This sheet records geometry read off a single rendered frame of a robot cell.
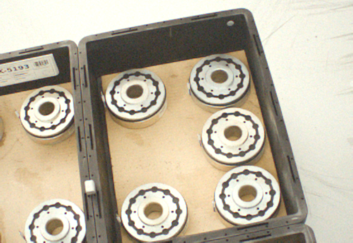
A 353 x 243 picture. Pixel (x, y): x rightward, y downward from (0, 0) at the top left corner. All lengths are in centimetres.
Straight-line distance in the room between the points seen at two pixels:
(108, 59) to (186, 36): 14
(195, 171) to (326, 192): 26
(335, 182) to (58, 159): 50
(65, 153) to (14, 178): 10
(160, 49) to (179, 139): 16
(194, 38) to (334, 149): 34
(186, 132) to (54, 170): 23
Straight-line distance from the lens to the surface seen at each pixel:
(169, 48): 116
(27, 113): 115
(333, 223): 118
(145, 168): 108
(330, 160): 123
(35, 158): 113
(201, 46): 117
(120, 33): 111
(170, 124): 112
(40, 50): 113
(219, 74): 114
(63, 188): 109
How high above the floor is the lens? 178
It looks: 57 degrees down
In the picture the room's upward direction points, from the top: 10 degrees counter-clockwise
